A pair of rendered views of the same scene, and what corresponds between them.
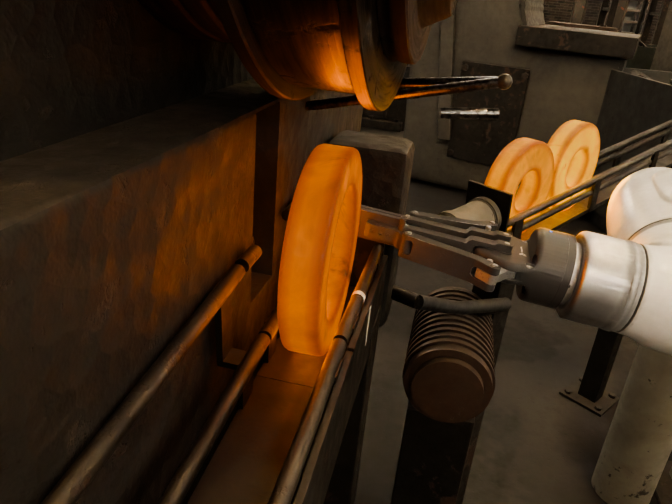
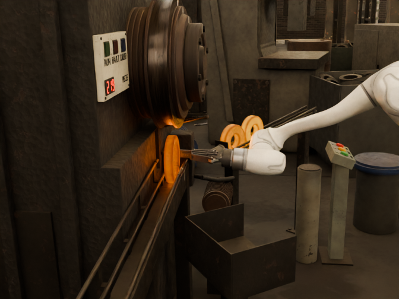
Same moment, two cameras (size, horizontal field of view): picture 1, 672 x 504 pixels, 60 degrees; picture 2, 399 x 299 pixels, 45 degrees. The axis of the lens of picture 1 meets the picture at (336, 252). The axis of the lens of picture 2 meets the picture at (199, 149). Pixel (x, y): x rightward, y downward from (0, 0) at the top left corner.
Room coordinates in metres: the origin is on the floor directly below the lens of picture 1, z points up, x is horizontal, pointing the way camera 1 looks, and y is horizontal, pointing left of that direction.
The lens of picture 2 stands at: (-1.30, -0.01, 1.30)
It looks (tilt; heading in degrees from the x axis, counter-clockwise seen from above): 16 degrees down; 357
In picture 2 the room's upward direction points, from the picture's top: 1 degrees counter-clockwise
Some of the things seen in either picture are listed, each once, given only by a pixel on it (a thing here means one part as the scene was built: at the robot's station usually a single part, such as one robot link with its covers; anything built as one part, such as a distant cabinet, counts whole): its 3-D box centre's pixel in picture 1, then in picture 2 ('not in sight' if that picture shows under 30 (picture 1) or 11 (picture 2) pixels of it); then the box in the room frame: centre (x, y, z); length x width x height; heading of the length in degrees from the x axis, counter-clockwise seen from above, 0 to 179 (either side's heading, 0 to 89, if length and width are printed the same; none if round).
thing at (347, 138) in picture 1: (359, 229); (181, 158); (0.70, -0.03, 0.68); 0.11 x 0.08 x 0.24; 80
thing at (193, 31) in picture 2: not in sight; (197, 63); (0.45, -0.09, 1.11); 0.28 x 0.06 x 0.28; 170
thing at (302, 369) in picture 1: (325, 330); (174, 180); (0.49, 0.00, 0.66); 0.19 x 0.07 x 0.01; 170
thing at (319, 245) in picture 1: (324, 250); (172, 159); (0.47, 0.01, 0.75); 0.18 x 0.03 x 0.18; 171
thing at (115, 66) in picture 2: not in sight; (113, 64); (0.15, 0.17, 1.15); 0.26 x 0.02 x 0.18; 170
